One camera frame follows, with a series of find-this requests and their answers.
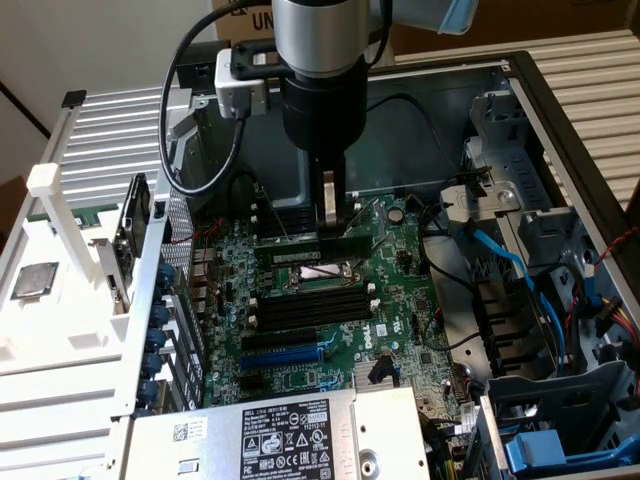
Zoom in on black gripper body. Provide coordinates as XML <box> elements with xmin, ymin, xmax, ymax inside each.
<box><xmin>278</xmin><ymin>68</ymin><xmax>370</xmax><ymax>234</ymax></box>

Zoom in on green RAM stick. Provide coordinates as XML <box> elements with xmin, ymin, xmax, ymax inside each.
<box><xmin>27</xmin><ymin>206</ymin><xmax>120</xmax><ymax>228</ymax></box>
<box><xmin>253</xmin><ymin>233</ymin><xmax>374</xmax><ymax>265</ymax></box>

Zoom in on black RAM slot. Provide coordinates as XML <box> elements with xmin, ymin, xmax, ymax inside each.
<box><xmin>255</xmin><ymin>200</ymin><xmax>320</xmax><ymax>222</ymax></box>
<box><xmin>256</xmin><ymin>301</ymin><xmax>378</xmax><ymax>325</ymax></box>
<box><xmin>257</xmin><ymin>309</ymin><xmax>380</xmax><ymax>334</ymax></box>
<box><xmin>256</xmin><ymin>217</ymin><xmax>321</xmax><ymax>238</ymax></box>
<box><xmin>254</xmin><ymin>284</ymin><xmax>375</xmax><ymax>307</ymax></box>
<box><xmin>255</xmin><ymin>293</ymin><xmax>376</xmax><ymax>316</ymax></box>

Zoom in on CPU socket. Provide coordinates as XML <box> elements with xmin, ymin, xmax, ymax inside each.
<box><xmin>278</xmin><ymin>258</ymin><xmax>367</xmax><ymax>292</ymax></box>

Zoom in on metal socket cover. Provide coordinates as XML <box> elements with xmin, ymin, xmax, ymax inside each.
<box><xmin>349</xmin><ymin>198</ymin><xmax>393</xmax><ymax>257</ymax></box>

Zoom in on thin metal locking lever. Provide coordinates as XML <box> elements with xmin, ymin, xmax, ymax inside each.
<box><xmin>253</xmin><ymin>183</ymin><xmax>291</xmax><ymax>241</ymax></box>

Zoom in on green motherboard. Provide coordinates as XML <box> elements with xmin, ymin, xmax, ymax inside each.
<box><xmin>191</xmin><ymin>193</ymin><xmax>484</xmax><ymax>419</ymax></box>

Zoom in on long black expansion slot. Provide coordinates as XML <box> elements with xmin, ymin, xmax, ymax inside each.
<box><xmin>240</xmin><ymin>327</ymin><xmax>319</xmax><ymax>354</ymax></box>

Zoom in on printed cardboard box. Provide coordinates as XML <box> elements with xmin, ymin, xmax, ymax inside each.
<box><xmin>209</xmin><ymin>0</ymin><xmax>281</xmax><ymax>45</ymax></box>

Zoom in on blue expansion slot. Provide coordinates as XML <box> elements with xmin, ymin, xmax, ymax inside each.
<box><xmin>239</xmin><ymin>344</ymin><xmax>324</xmax><ymax>372</ymax></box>

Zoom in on silver finned heatsink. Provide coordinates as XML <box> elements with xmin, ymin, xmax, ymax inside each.
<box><xmin>353</xmin><ymin>358</ymin><xmax>402</xmax><ymax>392</ymax></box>

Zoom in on grey metal disk bay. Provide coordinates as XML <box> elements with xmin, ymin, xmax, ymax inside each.
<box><xmin>462</xmin><ymin>83</ymin><xmax>559</xmax><ymax>214</ymax></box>

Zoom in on silver power supply unit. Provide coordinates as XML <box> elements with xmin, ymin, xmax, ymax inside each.
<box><xmin>117</xmin><ymin>383</ymin><xmax>432</xmax><ymax>480</ymax></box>

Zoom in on plain brown cardboard box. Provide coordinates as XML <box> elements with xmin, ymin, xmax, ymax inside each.
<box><xmin>388</xmin><ymin>0</ymin><xmax>632</xmax><ymax>57</ymax></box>

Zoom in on open metal PC case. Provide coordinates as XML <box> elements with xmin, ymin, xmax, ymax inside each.
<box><xmin>107</xmin><ymin>48</ymin><xmax>640</xmax><ymax>480</ymax></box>

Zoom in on white parts rack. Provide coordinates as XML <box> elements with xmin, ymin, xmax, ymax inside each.
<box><xmin>0</xmin><ymin>162</ymin><xmax>169</xmax><ymax>384</ymax></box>

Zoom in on metal drive cage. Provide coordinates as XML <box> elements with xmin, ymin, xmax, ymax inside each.
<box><xmin>469</xmin><ymin>358</ymin><xmax>640</xmax><ymax>480</ymax></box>

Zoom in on blue plastic latch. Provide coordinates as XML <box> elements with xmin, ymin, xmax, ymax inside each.
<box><xmin>503</xmin><ymin>428</ymin><xmax>640</xmax><ymax>475</ymax></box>

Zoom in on silver CPU chip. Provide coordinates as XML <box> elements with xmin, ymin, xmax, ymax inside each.
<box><xmin>11</xmin><ymin>260</ymin><xmax>61</xmax><ymax>302</ymax></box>

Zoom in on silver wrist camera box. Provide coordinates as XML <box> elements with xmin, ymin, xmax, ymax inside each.
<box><xmin>213</xmin><ymin>41</ymin><xmax>281</xmax><ymax>120</ymax></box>

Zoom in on thin red black wire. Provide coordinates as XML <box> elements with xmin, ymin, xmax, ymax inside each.
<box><xmin>168</xmin><ymin>221</ymin><xmax>225</xmax><ymax>247</ymax></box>

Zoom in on thick black camera cable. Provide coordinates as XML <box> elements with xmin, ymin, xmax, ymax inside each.
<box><xmin>157</xmin><ymin>0</ymin><xmax>275</xmax><ymax>197</ymax></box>

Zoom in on light blue data wire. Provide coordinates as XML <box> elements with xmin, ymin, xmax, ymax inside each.
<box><xmin>455</xmin><ymin>221</ymin><xmax>569</xmax><ymax>369</ymax></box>

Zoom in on graphics card with bracket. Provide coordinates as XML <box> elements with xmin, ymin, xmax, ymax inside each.
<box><xmin>88</xmin><ymin>172</ymin><xmax>154</xmax><ymax>316</ymax></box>

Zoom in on blue wire with connector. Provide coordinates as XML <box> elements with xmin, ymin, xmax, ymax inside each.
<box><xmin>582</xmin><ymin>247</ymin><xmax>604</xmax><ymax>324</ymax></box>

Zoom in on red black twisted wire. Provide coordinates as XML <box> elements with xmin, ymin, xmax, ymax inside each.
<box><xmin>596</xmin><ymin>225</ymin><xmax>640</xmax><ymax>262</ymax></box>

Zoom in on red and yellow power wires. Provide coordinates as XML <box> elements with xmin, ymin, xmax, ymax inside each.
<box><xmin>601</xmin><ymin>293</ymin><xmax>632</xmax><ymax>329</ymax></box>

